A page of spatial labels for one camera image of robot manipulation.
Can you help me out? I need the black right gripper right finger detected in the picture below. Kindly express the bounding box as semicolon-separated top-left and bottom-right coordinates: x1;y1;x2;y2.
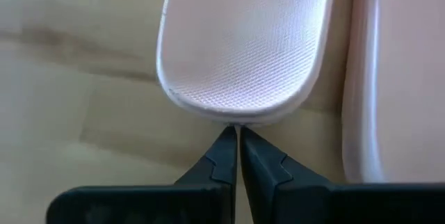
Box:
239;127;445;224

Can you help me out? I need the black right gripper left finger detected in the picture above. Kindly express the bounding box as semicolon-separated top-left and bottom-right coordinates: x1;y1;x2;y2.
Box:
47;125;238;224

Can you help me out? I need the pink rubber slide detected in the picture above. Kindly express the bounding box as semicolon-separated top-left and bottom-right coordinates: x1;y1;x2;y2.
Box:
155;0;339;127
341;0;445;184

